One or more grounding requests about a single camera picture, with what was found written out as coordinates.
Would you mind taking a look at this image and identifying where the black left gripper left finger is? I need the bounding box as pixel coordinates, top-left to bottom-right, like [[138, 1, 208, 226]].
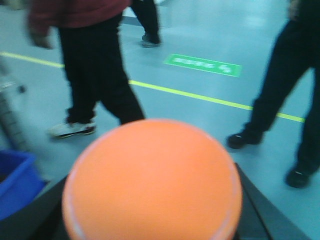
[[0, 177, 70, 240]]

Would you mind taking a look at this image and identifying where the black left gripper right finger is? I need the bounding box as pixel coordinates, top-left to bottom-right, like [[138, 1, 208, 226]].
[[233, 164, 310, 240]]

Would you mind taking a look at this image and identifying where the orange ball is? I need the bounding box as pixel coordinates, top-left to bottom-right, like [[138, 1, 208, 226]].
[[62, 119, 243, 240]]

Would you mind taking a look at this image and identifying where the blue bin corner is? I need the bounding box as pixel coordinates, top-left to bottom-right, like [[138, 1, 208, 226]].
[[0, 150, 46, 220]]

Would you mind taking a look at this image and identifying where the green floor sign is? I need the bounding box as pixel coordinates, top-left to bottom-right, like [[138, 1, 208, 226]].
[[163, 53, 242, 78]]

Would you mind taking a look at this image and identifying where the person in black trousers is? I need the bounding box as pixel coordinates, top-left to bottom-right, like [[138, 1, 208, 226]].
[[226, 0, 320, 189]]

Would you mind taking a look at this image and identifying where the person in red jacket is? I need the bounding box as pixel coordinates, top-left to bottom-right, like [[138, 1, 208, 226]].
[[27, 0, 145, 138]]

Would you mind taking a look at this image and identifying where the distant walking person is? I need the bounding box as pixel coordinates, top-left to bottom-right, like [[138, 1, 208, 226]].
[[130, 0, 161, 48]]

